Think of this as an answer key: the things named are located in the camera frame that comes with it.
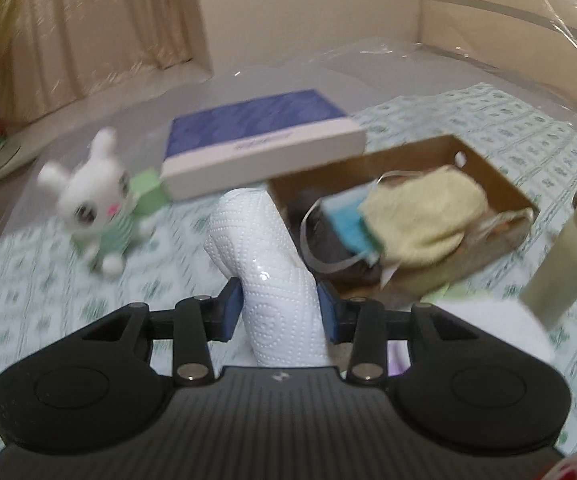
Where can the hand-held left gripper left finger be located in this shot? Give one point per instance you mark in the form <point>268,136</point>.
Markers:
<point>231,310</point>

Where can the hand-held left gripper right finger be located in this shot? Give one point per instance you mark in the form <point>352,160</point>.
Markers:
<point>328,315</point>

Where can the white paper towel roll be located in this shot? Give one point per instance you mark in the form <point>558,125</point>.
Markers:
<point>263,270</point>

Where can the dark grey cloth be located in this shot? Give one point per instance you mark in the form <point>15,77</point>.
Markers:
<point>328,252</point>

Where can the blue face mask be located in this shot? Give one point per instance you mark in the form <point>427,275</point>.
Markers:
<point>348,222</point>

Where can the brown cardboard box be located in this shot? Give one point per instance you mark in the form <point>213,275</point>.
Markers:
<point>498,180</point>

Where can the cream thermos bottle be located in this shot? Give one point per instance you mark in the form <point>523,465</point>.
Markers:
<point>563,260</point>

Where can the pale yellow towel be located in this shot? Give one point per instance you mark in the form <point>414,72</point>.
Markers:
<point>418,215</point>

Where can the purple tissue pack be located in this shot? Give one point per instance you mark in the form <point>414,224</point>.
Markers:
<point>488,325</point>

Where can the light green box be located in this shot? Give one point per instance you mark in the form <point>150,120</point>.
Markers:
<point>146,192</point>

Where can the plastic-wrapped beige headboard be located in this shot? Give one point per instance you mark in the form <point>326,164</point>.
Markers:
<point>493,25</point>

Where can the white plush bunny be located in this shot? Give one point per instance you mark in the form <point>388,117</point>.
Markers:
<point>93,205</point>

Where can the blue and white flat box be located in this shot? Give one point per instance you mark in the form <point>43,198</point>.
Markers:
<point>253,125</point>

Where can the floral tablecloth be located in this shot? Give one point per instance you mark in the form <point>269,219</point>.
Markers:
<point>43,310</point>

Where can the plastic-wrapped mattress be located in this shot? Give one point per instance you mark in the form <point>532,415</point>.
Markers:
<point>268,75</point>

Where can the beige patterned curtain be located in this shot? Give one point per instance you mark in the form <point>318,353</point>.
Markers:
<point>93,20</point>

